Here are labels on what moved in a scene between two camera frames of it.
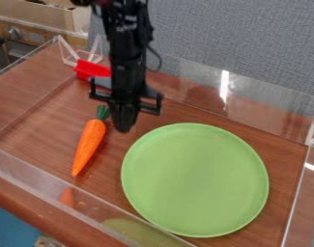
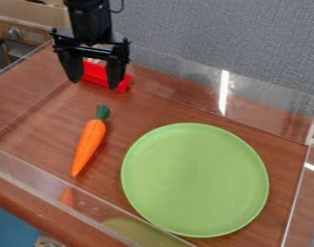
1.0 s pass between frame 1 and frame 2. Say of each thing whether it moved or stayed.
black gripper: moved
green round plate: stayed
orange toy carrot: stayed
